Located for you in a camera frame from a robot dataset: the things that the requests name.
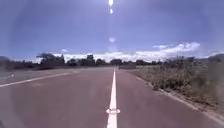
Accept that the reddish grey asphalt road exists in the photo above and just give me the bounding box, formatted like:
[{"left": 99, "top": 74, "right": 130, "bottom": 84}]
[{"left": 0, "top": 66, "right": 224, "bottom": 128}]

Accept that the row of distant trees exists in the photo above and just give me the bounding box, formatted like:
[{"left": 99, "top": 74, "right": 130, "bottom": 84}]
[{"left": 0, "top": 52, "right": 168, "bottom": 71}]

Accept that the dry scrub verge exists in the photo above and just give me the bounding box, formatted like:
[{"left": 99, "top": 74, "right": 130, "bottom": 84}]
[{"left": 119, "top": 53, "right": 224, "bottom": 116}]

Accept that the pale concrete kerb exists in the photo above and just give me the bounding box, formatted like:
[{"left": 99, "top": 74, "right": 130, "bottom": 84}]
[{"left": 133, "top": 75, "right": 224, "bottom": 125}]

